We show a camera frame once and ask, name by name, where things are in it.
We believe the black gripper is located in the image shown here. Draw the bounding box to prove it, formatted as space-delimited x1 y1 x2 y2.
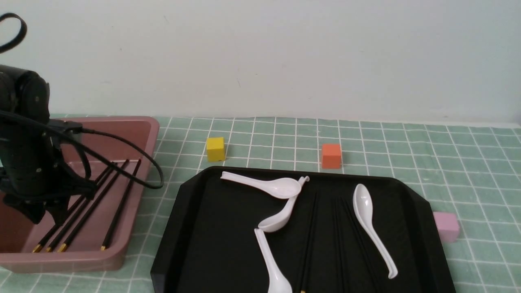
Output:
1 65 96 226

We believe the black chopstick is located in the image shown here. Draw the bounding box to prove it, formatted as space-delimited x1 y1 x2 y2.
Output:
298 192 320 293
46 162 121 253
340 198 383 293
55 174 119 252
100 179 134 251
33 168 114 253

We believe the pink plastic bin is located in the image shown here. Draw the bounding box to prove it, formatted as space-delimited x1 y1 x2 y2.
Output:
0 116 160 273

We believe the yellow cube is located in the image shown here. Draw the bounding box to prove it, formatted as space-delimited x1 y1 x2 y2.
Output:
206 137 226 162

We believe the white spoon middle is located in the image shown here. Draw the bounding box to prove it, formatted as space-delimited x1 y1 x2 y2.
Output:
258 192 300 232

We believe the white spoon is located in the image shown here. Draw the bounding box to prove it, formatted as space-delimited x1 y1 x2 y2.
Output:
258 192 300 232
352 184 398 279
254 228 292 293
220 171 302 199

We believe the white spoon top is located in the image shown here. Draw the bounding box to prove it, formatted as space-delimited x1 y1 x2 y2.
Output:
220 171 302 199

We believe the white spoon bottom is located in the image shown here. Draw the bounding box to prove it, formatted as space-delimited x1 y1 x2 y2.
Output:
254 228 292 293

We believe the orange cube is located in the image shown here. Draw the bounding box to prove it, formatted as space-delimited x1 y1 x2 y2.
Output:
321 143 342 169

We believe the black plastic tray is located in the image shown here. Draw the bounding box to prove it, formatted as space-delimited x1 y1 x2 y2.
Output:
151 166 456 293

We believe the white spoon right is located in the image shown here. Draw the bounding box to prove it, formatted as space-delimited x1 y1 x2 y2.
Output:
352 184 398 279

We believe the pink cube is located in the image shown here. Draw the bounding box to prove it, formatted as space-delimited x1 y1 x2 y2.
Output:
433 212 461 243

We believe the green checkered tablecloth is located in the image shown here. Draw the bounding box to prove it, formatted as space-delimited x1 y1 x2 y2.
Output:
0 117 521 293

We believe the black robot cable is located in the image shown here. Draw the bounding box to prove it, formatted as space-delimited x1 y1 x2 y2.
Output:
0 110 164 190

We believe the black cable loop top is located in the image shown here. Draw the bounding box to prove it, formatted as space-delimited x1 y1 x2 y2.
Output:
0 13 28 54

